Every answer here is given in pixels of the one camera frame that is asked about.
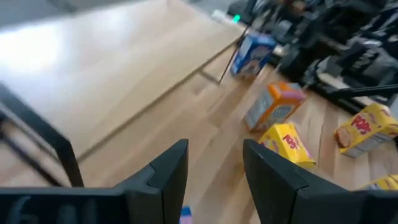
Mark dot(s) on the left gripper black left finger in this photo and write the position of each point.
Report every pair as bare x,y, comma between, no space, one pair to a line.
161,186

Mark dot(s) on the blue Frosted Flakes cereal box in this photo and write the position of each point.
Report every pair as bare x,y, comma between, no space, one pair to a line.
252,54
186,214

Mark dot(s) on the black computer with green light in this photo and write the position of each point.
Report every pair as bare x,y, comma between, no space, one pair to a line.
236,18

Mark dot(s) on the yellow Corn Pops cereal box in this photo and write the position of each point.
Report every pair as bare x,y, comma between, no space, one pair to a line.
384,183
367,129
287,143

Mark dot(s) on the orange Mini Wheats cereal box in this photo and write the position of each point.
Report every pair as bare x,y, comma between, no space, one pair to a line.
273,107

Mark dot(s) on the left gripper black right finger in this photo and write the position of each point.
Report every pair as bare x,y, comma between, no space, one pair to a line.
280,193

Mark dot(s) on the wooden shelf with black legs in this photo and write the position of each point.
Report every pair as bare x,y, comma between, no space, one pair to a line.
109,62

